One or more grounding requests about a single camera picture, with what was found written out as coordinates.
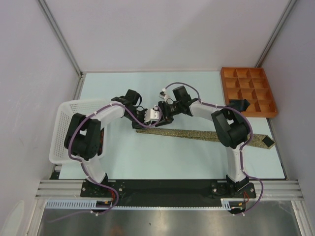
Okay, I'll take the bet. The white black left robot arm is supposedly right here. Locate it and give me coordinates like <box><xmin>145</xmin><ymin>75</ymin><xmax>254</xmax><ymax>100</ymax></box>
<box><xmin>64</xmin><ymin>89</ymin><xmax>160</xmax><ymax>197</ymax></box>

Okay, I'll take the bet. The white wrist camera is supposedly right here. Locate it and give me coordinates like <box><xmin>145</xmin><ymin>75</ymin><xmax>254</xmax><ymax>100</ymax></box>
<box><xmin>158</xmin><ymin>88</ymin><xmax>171</xmax><ymax>102</ymax></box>
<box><xmin>144</xmin><ymin>105</ymin><xmax>161</xmax><ymax>122</ymax></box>

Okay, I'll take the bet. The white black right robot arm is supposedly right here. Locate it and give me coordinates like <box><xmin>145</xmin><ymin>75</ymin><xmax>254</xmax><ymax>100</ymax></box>
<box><xmin>157</xmin><ymin>86</ymin><xmax>252</xmax><ymax>197</ymax></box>

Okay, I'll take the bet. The aluminium front frame rail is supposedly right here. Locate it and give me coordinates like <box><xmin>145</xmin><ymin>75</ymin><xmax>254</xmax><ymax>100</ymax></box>
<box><xmin>35</xmin><ymin>179</ymin><xmax>303</xmax><ymax>200</ymax></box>

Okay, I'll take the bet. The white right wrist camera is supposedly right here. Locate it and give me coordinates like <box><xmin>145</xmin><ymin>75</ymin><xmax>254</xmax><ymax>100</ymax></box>
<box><xmin>158</xmin><ymin>88</ymin><xmax>171</xmax><ymax>102</ymax></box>

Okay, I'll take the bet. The orange compartment tray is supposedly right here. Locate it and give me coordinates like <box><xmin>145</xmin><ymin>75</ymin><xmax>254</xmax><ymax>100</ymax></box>
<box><xmin>220</xmin><ymin>67</ymin><xmax>278</xmax><ymax>118</ymax></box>

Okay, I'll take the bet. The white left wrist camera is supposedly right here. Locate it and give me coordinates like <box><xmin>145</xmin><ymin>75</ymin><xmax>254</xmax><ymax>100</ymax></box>
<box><xmin>144</xmin><ymin>105</ymin><xmax>161</xmax><ymax>122</ymax></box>

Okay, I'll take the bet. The olive gold patterned tie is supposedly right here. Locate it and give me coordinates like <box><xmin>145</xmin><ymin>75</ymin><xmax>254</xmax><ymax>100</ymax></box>
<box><xmin>136</xmin><ymin>128</ymin><xmax>276</xmax><ymax>149</ymax></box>

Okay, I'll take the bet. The white slotted cable duct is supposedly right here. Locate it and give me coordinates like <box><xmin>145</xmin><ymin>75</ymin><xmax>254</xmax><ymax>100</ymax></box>
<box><xmin>46</xmin><ymin>200</ymin><xmax>112</xmax><ymax>209</ymax></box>

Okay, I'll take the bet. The white perforated plastic basket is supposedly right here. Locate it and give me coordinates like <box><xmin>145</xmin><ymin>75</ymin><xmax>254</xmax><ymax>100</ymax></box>
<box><xmin>49</xmin><ymin>99</ymin><xmax>107</xmax><ymax>164</ymax></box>

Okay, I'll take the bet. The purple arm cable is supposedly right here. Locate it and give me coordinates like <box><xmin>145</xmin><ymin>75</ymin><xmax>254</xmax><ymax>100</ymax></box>
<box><xmin>163</xmin><ymin>82</ymin><xmax>265</xmax><ymax>217</ymax></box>
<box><xmin>49</xmin><ymin>102</ymin><xmax>163</xmax><ymax>222</ymax></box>

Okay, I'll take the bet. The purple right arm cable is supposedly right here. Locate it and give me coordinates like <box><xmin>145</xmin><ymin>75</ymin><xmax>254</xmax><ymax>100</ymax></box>
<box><xmin>163</xmin><ymin>82</ymin><xmax>265</xmax><ymax>217</ymax></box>

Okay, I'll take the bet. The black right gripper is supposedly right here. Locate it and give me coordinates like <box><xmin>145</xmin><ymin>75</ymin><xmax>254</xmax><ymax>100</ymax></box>
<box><xmin>152</xmin><ymin>100</ymin><xmax>183</xmax><ymax>127</ymax></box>

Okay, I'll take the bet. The dark red tie in basket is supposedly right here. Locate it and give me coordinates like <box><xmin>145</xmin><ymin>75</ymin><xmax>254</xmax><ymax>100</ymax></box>
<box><xmin>97</xmin><ymin>128</ymin><xmax>105</xmax><ymax>156</ymax></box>

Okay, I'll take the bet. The dark rolled tie in tray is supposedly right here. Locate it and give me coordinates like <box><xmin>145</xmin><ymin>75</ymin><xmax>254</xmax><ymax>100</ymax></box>
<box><xmin>227</xmin><ymin>99</ymin><xmax>251</xmax><ymax>112</ymax></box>

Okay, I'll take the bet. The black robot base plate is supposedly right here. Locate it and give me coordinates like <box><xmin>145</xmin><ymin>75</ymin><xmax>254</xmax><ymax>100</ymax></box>
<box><xmin>80</xmin><ymin>179</ymin><xmax>256</xmax><ymax>199</ymax></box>

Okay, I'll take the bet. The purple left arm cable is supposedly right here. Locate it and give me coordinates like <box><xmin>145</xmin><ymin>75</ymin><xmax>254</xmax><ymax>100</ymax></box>
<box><xmin>49</xmin><ymin>102</ymin><xmax>163</xmax><ymax>222</ymax></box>

